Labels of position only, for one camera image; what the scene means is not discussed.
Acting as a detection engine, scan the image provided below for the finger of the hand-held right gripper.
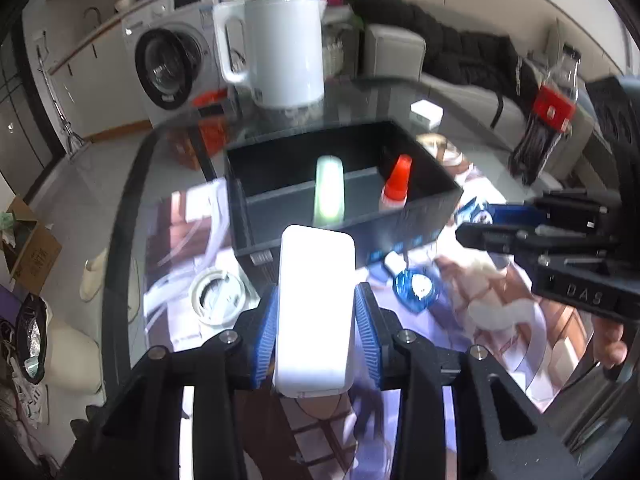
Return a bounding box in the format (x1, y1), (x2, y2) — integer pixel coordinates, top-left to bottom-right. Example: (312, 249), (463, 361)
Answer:
(486, 195), (608, 233)
(455, 223), (621, 273)

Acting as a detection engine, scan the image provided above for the white rectangular box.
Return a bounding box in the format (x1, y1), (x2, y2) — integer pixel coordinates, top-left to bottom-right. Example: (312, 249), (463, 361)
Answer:
(272, 225), (357, 399)

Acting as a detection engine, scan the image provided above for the white electric kettle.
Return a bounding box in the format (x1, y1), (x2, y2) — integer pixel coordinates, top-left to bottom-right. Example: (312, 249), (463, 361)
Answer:
(213, 0), (326, 109)

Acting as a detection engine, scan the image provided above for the white round lid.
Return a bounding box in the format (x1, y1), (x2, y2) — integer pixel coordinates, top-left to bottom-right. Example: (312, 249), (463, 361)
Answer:
(188, 268), (249, 327)

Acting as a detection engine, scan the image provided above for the black organizer box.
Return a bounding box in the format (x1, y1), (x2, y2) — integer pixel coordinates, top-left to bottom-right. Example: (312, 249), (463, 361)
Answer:
(223, 119), (464, 263)

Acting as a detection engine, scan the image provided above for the orange box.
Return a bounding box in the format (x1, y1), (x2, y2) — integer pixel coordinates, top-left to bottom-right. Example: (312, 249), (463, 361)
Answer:
(191, 89), (232, 172)

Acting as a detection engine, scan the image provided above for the printed table mat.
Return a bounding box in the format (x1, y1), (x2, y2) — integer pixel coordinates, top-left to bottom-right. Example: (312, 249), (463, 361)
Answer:
(142, 160), (596, 480)

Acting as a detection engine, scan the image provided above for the beige slipper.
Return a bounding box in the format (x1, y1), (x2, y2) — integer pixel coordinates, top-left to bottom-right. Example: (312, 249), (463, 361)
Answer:
(79, 248), (109, 304)

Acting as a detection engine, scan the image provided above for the cardboard box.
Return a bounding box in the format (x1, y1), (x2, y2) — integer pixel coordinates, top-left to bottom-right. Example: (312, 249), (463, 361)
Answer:
(0, 196), (64, 295)

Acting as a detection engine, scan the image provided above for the orange capped glue bottle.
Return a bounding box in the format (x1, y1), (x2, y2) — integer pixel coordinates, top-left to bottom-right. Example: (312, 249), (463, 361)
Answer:
(378, 154), (414, 211)

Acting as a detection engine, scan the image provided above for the person's right hand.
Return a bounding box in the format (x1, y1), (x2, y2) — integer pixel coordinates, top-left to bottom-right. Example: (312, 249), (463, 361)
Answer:
(591, 321), (629, 370)

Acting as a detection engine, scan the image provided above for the small white box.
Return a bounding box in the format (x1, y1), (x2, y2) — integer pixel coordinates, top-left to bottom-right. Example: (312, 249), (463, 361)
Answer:
(409, 100), (444, 127)

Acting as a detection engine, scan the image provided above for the red label plastic bottle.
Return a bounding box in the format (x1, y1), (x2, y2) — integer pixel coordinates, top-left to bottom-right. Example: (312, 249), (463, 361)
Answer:
(507, 44), (584, 187)

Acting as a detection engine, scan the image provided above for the pale green oblong case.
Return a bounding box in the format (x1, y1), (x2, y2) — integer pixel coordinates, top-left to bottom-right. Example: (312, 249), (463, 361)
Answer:
(313, 155), (347, 226)

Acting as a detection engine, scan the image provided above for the grey sofa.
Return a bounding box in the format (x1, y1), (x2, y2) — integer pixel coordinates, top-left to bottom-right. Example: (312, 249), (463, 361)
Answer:
(358, 22), (621, 196)

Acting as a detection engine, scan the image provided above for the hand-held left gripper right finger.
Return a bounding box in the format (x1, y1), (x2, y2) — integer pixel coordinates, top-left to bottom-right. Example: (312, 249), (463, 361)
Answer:
(353, 282), (568, 480)

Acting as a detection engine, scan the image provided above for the black jacket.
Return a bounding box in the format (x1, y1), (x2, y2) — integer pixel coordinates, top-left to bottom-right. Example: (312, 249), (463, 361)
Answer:
(349, 0), (543, 128)

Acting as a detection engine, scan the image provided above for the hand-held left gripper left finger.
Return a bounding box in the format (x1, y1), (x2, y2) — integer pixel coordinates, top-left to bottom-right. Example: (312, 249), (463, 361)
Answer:
(101, 284), (281, 480)

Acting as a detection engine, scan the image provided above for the black trash bag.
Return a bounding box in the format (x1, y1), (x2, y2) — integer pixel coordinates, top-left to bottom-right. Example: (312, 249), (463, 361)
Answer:
(14, 292), (53, 387)

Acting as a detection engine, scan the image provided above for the white washing machine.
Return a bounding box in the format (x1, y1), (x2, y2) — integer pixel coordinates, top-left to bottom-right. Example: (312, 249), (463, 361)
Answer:
(121, 0), (237, 127)

